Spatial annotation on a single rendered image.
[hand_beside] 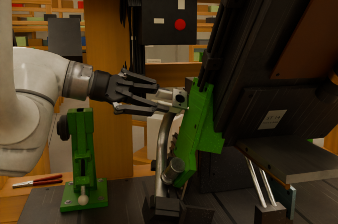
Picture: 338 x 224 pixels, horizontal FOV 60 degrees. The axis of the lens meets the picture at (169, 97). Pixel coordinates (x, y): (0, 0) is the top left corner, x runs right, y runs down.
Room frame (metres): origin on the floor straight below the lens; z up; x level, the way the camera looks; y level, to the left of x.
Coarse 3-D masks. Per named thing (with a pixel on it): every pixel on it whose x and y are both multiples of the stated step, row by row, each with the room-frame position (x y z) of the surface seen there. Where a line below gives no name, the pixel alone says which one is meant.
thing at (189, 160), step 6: (186, 156) 0.64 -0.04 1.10; (192, 156) 0.63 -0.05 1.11; (186, 162) 0.63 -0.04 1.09; (192, 162) 0.62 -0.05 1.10; (186, 168) 0.62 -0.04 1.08; (192, 168) 0.60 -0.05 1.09; (180, 174) 0.64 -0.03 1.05; (186, 174) 0.61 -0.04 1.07; (192, 174) 0.62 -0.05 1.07; (180, 180) 0.63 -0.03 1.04; (186, 180) 0.64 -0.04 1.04; (174, 186) 0.66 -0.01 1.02; (180, 186) 0.66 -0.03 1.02
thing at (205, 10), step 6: (198, 6) 8.20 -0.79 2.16; (204, 6) 8.26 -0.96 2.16; (210, 6) 8.34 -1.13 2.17; (216, 6) 8.33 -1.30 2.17; (198, 12) 8.13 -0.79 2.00; (204, 12) 8.18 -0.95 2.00; (210, 12) 8.24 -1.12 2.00; (216, 12) 8.29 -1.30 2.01; (198, 30) 8.08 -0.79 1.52; (204, 30) 8.14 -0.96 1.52; (210, 30) 8.19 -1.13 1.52; (198, 42) 8.26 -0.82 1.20; (204, 42) 8.24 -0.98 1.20; (198, 54) 8.18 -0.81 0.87; (198, 60) 8.18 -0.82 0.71
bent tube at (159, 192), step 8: (176, 96) 0.75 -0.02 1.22; (184, 96) 0.75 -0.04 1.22; (176, 104) 0.72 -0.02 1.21; (184, 104) 0.73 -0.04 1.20; (168, 112) 0.77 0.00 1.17; (168, 120) 0.78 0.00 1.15; (160, 128) 0.79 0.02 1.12; (168, 128) 0.79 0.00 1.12; (160, 136) 0.78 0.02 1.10; (160, 144) 0.77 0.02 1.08; (160, 152) 0.75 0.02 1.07; (160, 160) 0.73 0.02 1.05; (160, 168) 0.71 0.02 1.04; (160, 184) 0.68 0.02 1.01; (160, 192) 0.66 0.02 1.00
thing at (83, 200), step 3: (81, 186) 0.73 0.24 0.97; (84, 186) 0.73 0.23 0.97; (81, 189) 0.73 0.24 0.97; (84, 189) 0.73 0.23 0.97; (81, 192) 0.72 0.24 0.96; (84, 192) 0.72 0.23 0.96; (81, 195) 0.71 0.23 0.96; (84, 195) 0.71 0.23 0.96; (78, 198) 0.71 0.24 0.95; (81, 198) 0.70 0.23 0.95; (84, 198) 0.71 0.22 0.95; (87, 198) 0.71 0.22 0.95; (78, 201) 0.70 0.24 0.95; (81, 201) 0.70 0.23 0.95; (84, 201) 0.70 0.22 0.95; (87, 201) 0.71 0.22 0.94; (81, 204) 0.70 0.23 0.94; (84, 204) 0.70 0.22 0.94
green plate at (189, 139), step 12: (192, 84) 0.75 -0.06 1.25; (192, 96) 0.72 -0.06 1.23; (204, 96) 0.65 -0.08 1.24; (192, 108) 0.70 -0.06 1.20; (204, 108) 0.64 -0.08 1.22; (192, 120) 0.68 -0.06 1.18; (204, 120) 0.65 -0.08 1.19; (180, 132) 0.73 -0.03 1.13; (192, 132) 0.66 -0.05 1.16; (204, 132) 0.65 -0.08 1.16; (180, 144) 0.71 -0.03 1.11; (192, 144) 0.63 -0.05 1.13; (204, 144) 0.65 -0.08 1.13; (216, 144) 0.66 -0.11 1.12; (180, 156) 0.68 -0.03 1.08
